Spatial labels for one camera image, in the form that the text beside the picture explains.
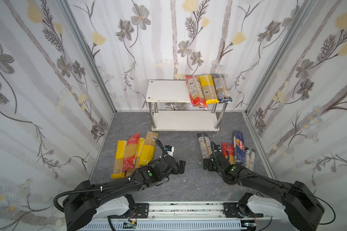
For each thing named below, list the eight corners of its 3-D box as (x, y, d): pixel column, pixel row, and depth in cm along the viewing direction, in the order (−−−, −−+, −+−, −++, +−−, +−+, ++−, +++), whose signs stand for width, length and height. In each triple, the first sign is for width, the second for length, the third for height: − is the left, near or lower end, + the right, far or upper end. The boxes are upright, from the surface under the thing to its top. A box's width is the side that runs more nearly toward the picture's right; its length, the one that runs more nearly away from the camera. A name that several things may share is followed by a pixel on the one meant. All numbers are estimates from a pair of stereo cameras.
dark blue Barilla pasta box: (232, 163, 93) (235, 160, 89) (233, 133, 109) (235, 129, 105) (242, 166, 92) (245, 163, 88) (242, 135, 108) (244, 131, 104)
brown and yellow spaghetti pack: (138, 165, 92) (137, 162, 89) (147, 133, 108) (146, 130, 105) (151, 167, 92) (150, 164, 88) (158, 135, 108) (158, 131, 104)
